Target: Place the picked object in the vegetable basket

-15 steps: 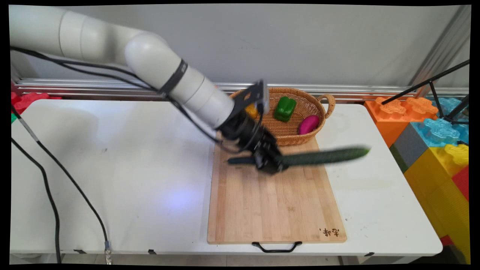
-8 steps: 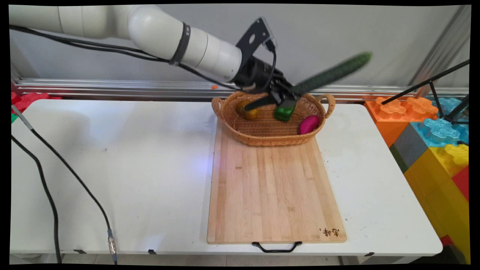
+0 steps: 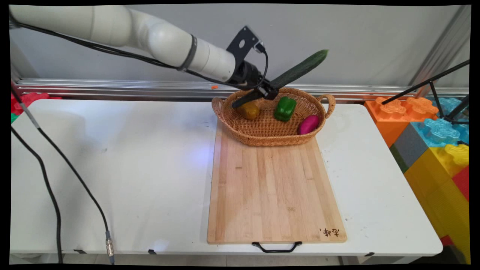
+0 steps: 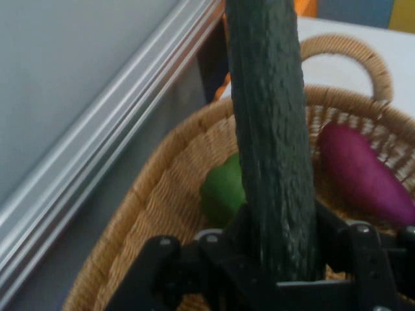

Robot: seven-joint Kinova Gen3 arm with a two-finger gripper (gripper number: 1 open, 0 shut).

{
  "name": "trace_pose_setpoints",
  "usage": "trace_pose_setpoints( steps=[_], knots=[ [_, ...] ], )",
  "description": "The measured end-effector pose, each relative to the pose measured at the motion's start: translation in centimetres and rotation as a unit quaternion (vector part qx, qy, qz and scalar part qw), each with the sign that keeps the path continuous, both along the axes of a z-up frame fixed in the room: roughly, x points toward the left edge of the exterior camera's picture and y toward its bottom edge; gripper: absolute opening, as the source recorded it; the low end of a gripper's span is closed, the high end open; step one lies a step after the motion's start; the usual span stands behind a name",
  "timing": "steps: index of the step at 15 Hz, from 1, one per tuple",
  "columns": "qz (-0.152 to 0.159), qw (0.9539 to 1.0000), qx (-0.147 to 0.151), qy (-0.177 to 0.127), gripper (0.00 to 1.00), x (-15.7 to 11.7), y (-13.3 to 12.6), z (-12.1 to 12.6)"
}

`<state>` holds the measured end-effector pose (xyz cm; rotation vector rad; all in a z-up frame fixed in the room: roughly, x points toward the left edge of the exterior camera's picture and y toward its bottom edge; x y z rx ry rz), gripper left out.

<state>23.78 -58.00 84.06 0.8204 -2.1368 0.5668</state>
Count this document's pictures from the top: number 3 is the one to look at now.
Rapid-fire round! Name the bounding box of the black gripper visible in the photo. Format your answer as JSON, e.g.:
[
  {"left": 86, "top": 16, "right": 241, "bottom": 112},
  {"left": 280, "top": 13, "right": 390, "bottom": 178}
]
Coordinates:
[{"left": 227, "top": 61, "right": 280, "bottom": 101}]

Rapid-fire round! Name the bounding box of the long dark green cucumber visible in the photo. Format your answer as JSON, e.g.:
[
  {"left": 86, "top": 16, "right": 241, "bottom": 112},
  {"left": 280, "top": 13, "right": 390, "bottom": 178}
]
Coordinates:
[{"left": 231, "top": 49, "right": 329, "bottom": 110}]

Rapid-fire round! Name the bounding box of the green toy bell pepper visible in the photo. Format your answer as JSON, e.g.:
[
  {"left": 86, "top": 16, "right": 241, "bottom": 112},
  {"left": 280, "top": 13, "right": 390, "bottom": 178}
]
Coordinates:
[{"left": 273, "top": 96, "right": 297, "bottom": 123}]

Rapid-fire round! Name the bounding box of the brown toy potato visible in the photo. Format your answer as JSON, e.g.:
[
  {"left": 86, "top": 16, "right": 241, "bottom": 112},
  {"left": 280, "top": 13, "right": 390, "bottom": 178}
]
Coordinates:
[{"left": 237, "top": 101, "right": 260, "bottom": 121}]

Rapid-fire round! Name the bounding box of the woven wicker basket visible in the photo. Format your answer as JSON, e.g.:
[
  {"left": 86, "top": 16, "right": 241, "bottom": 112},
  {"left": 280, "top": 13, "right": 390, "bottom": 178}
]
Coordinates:
[{"left": 211, "top": 87, "right": 336, "bottom": 147}]

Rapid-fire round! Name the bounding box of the magenta toy sweet potato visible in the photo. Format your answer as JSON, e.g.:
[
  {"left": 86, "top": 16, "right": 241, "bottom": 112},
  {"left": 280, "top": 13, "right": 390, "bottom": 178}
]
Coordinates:
[{"left": 298, "top": 115, "right": 320, "bottom": 135}]

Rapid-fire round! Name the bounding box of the bamboo cutting board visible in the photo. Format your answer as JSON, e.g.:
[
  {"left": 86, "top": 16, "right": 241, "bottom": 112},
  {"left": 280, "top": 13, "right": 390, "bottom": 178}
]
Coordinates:
[{"left": 207, "top": 119, "right": 348, "bottom": 245}]

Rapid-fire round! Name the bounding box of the orange giant toy brick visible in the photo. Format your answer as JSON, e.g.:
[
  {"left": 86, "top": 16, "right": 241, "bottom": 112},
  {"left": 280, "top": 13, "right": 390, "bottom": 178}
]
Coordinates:
[{"left": 364, "top": 96, "right": 439, "bottom": 148}]

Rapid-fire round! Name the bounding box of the grey giant toy brick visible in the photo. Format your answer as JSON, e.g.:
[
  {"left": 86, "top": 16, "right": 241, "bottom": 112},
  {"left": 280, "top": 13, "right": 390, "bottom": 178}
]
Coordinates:
[{"left": 389, "top": 123, "right": 429, "bottom": 174}]

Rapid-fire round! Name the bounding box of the black tripod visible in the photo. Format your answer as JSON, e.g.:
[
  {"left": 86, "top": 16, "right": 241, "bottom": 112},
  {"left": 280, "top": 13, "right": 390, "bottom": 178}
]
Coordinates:
[{"left": 381, "top": 59, "right": 470, "bottom": 125}]

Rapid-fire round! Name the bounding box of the blue giant toy brick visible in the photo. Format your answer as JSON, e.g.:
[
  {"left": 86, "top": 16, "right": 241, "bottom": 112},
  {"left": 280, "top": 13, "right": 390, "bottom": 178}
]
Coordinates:
[{"left": 410, "top": 97, "right": 470, "bottom": 149}]

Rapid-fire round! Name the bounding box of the yellow giant toy brick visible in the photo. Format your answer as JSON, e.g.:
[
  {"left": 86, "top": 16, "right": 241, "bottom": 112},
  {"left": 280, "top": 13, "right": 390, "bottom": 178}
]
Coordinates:
[{"left": 403, "top": 144, "right": 471, "bottom": 264}]

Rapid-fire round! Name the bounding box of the red giant toy brick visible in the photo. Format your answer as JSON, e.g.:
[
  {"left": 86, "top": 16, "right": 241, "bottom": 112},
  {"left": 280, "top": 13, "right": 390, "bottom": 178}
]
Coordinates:
[{"left": 451, "top": 166, "right": 470, "bottom": 202}]

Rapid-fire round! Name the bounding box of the short black camera cable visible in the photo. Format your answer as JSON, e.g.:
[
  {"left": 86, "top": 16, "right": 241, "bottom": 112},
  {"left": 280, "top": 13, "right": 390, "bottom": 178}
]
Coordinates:
[{"left": 253, "top": 42, "right": 270, "bottom": 87}]

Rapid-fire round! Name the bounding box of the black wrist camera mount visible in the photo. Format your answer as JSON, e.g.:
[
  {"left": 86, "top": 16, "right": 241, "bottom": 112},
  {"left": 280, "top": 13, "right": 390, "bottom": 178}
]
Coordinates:
[{"left": 226, "top": 25, "right": 266, "bottom": 61}]

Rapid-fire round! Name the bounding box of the aluminium rail along wall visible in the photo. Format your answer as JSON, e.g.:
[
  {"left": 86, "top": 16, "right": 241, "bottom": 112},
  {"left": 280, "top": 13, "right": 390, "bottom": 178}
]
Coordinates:
[{"left": 14, "top": 78, "right": 469, "bottom": 102}]

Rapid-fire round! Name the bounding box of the black cutting board handle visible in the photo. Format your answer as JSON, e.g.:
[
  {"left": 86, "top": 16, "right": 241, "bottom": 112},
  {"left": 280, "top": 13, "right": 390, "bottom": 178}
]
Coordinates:
[{"left": 252, "top": 241, "right": 303, "bottom": 254}]

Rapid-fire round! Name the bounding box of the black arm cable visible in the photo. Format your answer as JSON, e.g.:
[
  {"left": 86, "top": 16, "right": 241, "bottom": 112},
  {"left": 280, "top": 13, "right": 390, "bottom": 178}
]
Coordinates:
[{"left": 10, "top": 19, "right": 263, "bottom": 90}]

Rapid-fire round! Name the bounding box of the slanted aluminium post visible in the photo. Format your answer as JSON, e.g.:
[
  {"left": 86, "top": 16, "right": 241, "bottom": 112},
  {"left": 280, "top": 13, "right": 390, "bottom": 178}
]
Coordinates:
[{"left": 408, "top": 5, "right": 471, "bottom": 99}]

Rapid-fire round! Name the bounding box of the black cable with metal connector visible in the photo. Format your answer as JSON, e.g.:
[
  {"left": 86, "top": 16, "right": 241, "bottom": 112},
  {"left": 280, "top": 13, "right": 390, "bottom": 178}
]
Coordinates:
[{"left": 10, "top": 84, "right": 116, "bottom": 264}]

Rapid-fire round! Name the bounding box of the plain black floor cable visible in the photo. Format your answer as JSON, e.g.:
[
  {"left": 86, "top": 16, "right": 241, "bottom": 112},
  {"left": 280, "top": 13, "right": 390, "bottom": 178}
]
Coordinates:
[{"left": 10, "top": 127, "right": 64, "bottom": 264}]

